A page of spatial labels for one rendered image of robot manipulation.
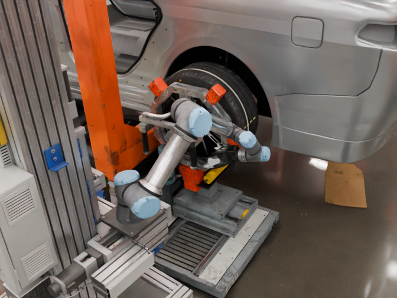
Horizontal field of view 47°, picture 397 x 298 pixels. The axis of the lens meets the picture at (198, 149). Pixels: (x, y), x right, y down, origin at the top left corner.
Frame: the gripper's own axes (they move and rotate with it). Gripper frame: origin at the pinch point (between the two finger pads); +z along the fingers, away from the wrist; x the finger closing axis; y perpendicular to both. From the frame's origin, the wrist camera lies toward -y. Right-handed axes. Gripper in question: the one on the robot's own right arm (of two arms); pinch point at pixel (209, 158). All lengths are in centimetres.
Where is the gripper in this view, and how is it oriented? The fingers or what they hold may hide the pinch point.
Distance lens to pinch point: 245.3
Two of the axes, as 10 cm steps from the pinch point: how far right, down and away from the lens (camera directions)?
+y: -3.8, -7.5, -5.4
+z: -8.3, 0.3, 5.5
